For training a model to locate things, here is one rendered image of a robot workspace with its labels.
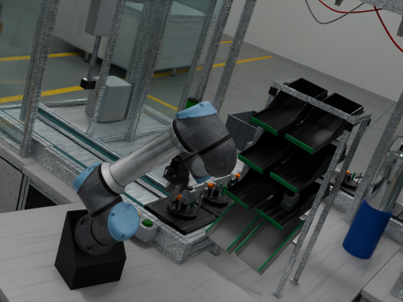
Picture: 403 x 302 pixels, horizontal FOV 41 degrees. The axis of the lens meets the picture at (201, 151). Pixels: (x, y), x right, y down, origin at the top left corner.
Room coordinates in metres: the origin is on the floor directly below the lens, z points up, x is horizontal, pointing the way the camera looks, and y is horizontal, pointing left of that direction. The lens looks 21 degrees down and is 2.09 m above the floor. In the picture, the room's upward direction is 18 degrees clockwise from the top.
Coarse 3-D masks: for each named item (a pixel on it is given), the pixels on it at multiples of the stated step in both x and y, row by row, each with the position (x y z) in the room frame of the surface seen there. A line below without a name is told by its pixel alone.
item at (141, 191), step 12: (96, 144) 2.57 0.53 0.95; (72, 156) 2.35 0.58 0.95; (84, 156) 2.46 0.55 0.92; (96, 156) 2.50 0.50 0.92; (108, 156) 2.48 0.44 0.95; (120, 156) 2.50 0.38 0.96; (144, 180) 2.35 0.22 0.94; (156, 180) 2.36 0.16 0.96; (132, 192) 2.25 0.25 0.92; (144, 192) 2.29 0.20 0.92; (156, 192) 2.31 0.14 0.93; (168, 192) 2.30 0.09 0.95; (144, 204) 2.18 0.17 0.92
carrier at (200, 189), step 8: (232, 184) 2.34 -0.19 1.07; (200, 192) 2.37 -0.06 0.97; (216, 192) 2.33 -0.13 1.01; (224, 192) 2.37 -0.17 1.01; (208, 200) 2.28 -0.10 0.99; (216, 200) 2.30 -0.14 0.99; (224, 200) 2.33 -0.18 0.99; (208, 208) 2.23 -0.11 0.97; (216, 208) 2.26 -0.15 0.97; (224, 208) 2.29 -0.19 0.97; (216, 216) 2.19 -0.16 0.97
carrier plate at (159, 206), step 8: (160, 200) 2.16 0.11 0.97; (168, 200) 2.18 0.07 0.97; (144, 208) 2.08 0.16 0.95; (152, 208) 2.07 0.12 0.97; (160, 208) 2.09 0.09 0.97; (200, 208) 2.21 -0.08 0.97; (168, 216) 2.04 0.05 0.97; (200, 216) 2.13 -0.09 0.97; (208, 216) 2.15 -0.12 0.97; (176, 224) 2.00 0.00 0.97; (184, 224) 2.02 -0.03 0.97; (192, 224) 2.04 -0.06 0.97; (200, 224) 2.06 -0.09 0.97; (208, 224) 2.10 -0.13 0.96; (184, 232) 1.96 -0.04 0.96
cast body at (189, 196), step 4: (188, 188) 2.11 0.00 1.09; (192, 188) 2.12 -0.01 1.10; (184, 192) 2.11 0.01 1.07; (188, 192) 2.10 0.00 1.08; (192, 192) 2.11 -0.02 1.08; (184, 196) 2.10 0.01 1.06; (188, 196) 2.10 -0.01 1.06; (192, 196) 2.11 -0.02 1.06; (180, 200) 2.10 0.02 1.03; (184, 200) 2.09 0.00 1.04; (188, 200) 2.10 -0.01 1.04; (192, 200) 2.13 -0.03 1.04
